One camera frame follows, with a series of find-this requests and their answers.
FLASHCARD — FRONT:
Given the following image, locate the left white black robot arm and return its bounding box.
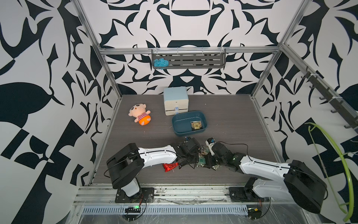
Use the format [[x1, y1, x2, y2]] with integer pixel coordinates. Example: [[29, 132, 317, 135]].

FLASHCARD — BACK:
[[103, 138, 201, 197]]

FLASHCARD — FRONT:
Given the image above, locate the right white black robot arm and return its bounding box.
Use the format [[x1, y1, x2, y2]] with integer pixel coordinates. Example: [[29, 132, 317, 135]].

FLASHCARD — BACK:
[[206, 140, 328, 214]]

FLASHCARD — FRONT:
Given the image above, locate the black hook rail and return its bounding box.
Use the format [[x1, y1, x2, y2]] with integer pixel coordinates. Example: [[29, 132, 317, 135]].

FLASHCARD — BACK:
[[301, 66, 358, 133]]

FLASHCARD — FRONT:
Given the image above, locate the blue scrunchie bundle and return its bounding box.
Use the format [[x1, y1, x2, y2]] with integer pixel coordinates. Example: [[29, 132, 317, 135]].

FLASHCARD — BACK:
[[153, 58, 169, 70]]

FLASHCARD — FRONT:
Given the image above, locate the yellow label tea bag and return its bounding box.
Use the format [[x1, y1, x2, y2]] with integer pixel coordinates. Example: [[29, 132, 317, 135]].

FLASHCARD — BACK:
[[191, 121, 202, 131]]

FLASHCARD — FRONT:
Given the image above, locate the lower red tea bag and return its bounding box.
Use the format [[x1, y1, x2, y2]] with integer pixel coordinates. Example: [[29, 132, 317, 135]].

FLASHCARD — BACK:
[[162, 163, 179, 172]]

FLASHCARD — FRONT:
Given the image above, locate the white cable duct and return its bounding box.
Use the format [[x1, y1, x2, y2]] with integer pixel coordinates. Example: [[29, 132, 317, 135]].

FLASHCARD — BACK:
[[83, 204, 248, 215]]

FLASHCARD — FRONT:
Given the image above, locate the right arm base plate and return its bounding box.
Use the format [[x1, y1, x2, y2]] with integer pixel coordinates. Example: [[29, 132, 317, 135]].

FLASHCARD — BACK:
[[228, 187, 268, 203]]

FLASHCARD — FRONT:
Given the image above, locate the left controller board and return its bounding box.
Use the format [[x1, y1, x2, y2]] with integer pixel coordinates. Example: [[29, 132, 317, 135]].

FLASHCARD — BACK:
[[125, 205, 141, 214]]

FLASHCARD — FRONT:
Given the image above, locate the grey wall shelf rack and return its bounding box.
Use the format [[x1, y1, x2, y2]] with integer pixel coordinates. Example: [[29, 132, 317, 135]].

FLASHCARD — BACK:
[[151, 48, 226, 70]]

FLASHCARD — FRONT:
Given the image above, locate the teal plastic storage box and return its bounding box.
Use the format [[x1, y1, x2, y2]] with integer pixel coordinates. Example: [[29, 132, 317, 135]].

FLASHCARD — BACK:
[[172, 111, 208, 137]]

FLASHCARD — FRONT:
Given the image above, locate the controller board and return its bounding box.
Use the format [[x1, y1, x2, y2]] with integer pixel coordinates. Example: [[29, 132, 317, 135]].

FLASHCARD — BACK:
[[125, 205, 141, 214], [248, 208, 262, 220]]

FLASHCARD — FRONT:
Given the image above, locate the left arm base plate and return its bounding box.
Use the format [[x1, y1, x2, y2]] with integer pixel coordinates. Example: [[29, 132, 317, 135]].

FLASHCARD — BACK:
[[115, 187, 155, 203]]

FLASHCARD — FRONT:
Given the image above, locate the green hose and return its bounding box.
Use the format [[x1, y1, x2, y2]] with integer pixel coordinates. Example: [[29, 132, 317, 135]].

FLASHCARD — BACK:
[[304, 122, 355, 222]]

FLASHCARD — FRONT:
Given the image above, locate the right controller board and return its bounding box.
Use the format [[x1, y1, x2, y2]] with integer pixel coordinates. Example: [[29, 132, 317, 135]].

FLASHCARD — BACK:
[[248, 208, 262, 220]]

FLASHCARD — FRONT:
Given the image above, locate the pink plush doll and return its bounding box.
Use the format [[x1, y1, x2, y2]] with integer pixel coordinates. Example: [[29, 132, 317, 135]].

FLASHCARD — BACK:
[[128, 104, 152, 126]]

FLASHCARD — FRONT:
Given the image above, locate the white blue drawer cabinet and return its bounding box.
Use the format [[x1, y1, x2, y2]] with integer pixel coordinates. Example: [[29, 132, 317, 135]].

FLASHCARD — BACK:
[[163, 86, 189, 116]]

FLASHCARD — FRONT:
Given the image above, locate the green label tea bag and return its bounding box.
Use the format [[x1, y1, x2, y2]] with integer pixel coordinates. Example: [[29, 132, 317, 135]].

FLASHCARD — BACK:
[[196, 155, 206, 167]]

